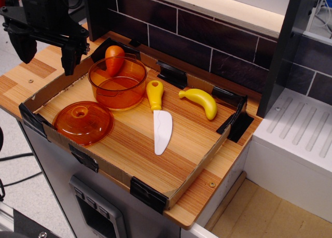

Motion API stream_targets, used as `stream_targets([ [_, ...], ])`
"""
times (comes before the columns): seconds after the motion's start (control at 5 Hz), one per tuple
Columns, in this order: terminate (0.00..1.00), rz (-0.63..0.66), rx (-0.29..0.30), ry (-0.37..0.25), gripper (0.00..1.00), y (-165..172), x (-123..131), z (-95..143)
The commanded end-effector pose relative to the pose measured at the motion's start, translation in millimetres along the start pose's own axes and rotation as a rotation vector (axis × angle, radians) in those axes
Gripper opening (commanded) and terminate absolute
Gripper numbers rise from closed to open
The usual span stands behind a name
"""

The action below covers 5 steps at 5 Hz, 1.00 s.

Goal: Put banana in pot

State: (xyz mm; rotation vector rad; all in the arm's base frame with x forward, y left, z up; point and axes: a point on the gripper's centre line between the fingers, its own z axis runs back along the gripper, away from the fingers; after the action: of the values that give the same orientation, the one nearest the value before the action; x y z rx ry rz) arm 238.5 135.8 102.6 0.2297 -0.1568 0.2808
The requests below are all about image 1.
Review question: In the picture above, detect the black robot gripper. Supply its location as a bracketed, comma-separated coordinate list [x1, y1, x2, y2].
[1, 0, 89, 76]

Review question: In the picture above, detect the yellow plastic toy banana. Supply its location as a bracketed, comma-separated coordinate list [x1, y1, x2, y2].
[178, 89, 217, 120]

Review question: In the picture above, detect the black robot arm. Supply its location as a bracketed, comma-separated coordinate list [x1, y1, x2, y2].
[1, 0, 89, 76]

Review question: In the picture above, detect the orange transparent plastic pot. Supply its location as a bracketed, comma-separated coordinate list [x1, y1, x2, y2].
[88, 53, 147, 111]

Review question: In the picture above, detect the orange transparent pot lid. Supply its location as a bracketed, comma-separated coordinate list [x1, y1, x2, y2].
[52, 101, 115, 146]

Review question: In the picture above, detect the cardboard fence with black tape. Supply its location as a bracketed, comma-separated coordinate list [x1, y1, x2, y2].
[19, 38, 255, 216]

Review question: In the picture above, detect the orange plastic toy carrot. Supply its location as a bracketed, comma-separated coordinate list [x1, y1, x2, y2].
[105, 45, 125, 77]

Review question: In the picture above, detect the grey toy oven front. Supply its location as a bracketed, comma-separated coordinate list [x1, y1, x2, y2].
[69, 176, 127, 238]

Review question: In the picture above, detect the white toy sink drainboard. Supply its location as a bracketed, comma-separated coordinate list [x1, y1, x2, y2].
[253, 89, 331, 178]

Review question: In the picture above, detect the yellow handled white toy knife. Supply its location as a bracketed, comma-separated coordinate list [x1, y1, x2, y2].
[146, 80, 173, 156]

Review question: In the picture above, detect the black vertical cabinet post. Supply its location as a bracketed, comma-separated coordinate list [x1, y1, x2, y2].
[257, 0, 318, 118]

